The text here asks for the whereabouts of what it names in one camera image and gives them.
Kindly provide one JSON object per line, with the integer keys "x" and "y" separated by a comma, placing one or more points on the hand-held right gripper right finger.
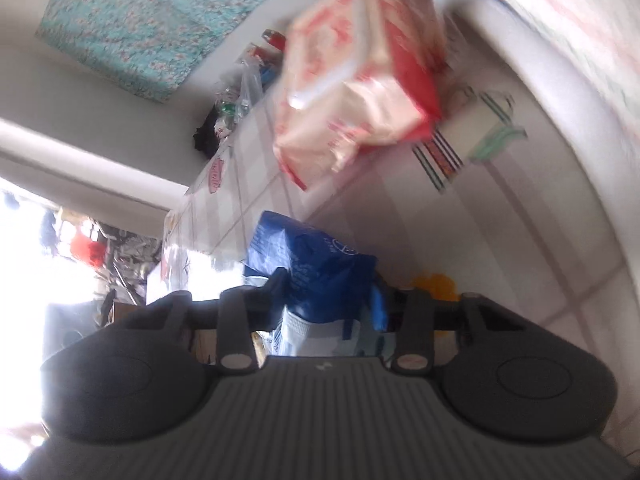
{"x": 379, "y": 307}

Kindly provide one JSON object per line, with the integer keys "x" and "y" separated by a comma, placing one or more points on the clear plastic bottles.
{"x": 230, "y": 110}

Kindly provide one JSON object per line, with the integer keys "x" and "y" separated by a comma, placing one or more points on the dark cloth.
{"x": 206, "y": 132}

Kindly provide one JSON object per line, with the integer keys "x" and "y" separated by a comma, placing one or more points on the teal floral cloth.
{"x": 150, "y": 15}

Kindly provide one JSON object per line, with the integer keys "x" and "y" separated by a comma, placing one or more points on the clear plastic bag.
{"x": 251, "y": 80}

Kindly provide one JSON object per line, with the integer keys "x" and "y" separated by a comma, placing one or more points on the hanging clothes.
{"x": 95, "y": 255}

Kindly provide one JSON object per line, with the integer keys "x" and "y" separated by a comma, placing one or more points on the blue packet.
{"x": 315, "y": 265}

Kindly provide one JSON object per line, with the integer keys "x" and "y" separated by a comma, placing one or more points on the red thermos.
{"x": 274, "y": 38}

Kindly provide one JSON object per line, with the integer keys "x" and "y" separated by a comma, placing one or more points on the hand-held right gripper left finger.
{"x": 235, "y": 330}

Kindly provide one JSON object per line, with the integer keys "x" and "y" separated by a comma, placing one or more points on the pink wet wipes pack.
{"x": 350, "y": 85}

